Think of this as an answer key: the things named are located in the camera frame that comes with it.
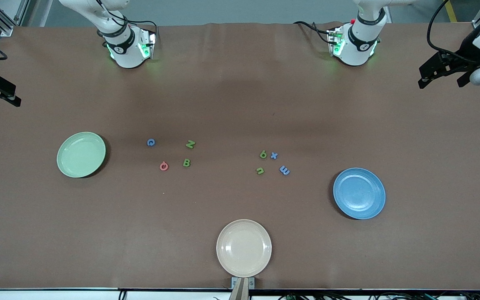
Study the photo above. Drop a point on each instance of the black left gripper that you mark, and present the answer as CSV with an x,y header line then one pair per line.
x,y
460,63

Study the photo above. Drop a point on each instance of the blue capital letter C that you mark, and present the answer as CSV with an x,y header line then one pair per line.
x,y
148,143

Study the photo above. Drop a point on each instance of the pink capital letter Q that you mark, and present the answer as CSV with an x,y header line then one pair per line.
x,y
160,166

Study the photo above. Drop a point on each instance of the blue small letter m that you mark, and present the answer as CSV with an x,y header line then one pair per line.
x,y
284,170

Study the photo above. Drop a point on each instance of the blue small letter x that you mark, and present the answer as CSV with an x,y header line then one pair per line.
x,y
274,156

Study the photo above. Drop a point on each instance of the green capital letter N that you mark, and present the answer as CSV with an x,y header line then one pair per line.
x,y
190,144

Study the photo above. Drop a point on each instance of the green capital letter B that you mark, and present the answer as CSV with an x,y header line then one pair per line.
x,y
186,163

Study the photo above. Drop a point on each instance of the green small letter b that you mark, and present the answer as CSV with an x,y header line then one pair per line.
x,y
261,156

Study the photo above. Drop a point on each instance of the green small letter n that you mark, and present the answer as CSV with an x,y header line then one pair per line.
x,y
260,168

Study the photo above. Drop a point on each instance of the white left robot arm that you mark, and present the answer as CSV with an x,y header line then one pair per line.
x,y
358,52

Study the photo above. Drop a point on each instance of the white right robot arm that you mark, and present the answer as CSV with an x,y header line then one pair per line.
x,y
127,54

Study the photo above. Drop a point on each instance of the green plate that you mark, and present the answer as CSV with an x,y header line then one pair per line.
x,y
77,158

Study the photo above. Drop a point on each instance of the silver base connector plate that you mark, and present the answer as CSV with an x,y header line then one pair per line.
x,y
150,41
332,41

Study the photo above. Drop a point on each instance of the blue plate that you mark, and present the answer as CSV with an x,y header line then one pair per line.
x,y
358,200

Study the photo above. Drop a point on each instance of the brown table mat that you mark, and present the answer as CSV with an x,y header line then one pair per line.
x,y
240,104

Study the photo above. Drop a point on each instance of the beige plate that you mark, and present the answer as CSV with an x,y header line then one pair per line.
x,y
244,250

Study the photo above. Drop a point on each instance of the table edge rail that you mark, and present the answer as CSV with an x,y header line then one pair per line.
x,y
56,295

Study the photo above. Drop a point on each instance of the grey metal bracket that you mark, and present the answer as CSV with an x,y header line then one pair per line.
x,y
251,283

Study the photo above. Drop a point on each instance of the tan camera post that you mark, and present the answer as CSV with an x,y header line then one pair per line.
x,y
240,291

